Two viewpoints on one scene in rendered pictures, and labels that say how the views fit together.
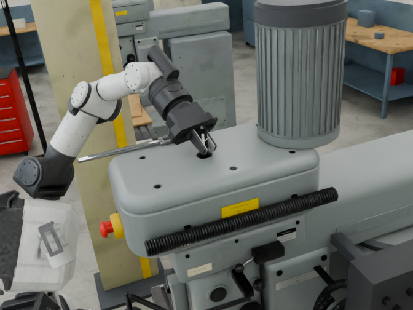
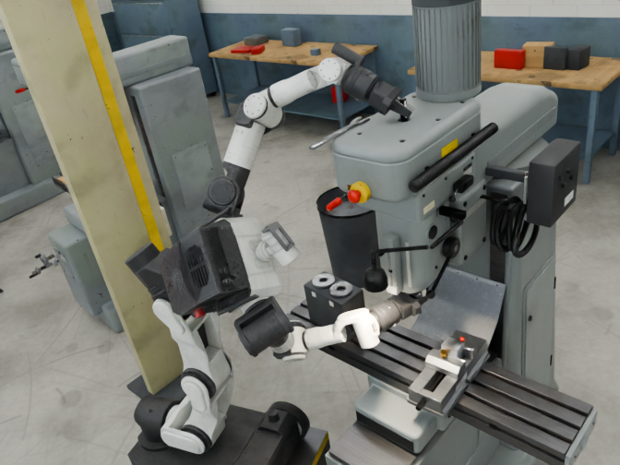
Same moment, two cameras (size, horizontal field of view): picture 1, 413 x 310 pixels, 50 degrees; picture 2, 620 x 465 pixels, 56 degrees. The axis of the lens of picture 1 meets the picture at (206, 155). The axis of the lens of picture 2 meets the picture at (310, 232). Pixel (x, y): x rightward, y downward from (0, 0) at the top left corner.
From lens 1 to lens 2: 107 cm
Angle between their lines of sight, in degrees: 23
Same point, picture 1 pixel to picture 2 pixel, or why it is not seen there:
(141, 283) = not seen: hidden behind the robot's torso
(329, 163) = not seen: hidden behind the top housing
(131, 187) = (385, 147)
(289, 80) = (456, 45)
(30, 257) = (254, 267)
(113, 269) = (159, 363)
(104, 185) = not seen: hidden behind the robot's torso
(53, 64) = (57, 127)
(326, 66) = (477, 31)
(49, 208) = (247, 221)
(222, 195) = (441, 138)
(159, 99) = (360, 83)
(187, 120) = (390, 93)
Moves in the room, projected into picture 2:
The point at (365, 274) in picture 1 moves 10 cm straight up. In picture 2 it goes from (545, 163) to (547, 131)
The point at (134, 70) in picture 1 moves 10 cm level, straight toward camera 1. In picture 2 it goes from (332, 64) to (356, 67)
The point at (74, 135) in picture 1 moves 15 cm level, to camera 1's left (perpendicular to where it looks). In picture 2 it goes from (252, 147) to (207, 162)
